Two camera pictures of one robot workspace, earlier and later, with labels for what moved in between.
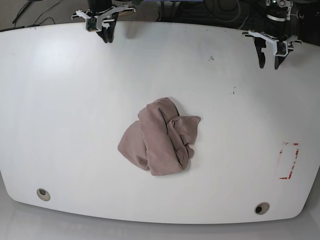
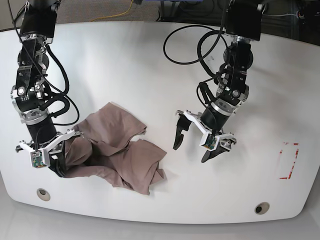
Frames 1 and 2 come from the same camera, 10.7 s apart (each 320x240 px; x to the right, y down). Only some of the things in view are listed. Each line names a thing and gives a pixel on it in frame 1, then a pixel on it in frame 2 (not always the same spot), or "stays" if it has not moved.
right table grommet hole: [261, 208] stays
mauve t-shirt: [160, 141] → [104, 149]
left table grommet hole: [43, 194] stays
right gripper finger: [260, 43] → [183, 123]
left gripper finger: [109, 36] → [57, 162]
